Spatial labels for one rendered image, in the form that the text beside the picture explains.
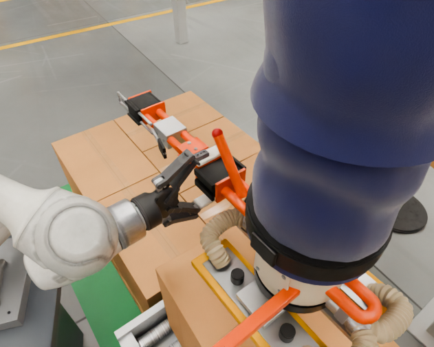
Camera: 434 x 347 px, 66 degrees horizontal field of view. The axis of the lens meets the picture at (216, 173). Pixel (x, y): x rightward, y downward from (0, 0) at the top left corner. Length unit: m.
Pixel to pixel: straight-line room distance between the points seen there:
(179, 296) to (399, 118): 0.77
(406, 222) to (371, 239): 2.09
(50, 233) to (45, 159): 2.58
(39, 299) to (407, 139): 1.18
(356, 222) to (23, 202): 0.44
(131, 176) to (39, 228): 1.39
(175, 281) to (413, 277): 1.67
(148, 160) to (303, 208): 1.57
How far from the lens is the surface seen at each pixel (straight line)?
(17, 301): 1.28
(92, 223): 0.46
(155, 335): 1.36
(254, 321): 0.57
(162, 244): 1.54
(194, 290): 0.96
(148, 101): 0.98
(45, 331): 1.25
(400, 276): 2.32
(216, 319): 0.93
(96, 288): 2.14
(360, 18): 0.28
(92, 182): 1.88
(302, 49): 0.30
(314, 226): 0.43
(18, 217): 0.52
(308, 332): 0.71
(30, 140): 3.29
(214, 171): 0.75
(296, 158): 0.37
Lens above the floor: 1.81
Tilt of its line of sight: 45 degrees down
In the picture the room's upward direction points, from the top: straight up
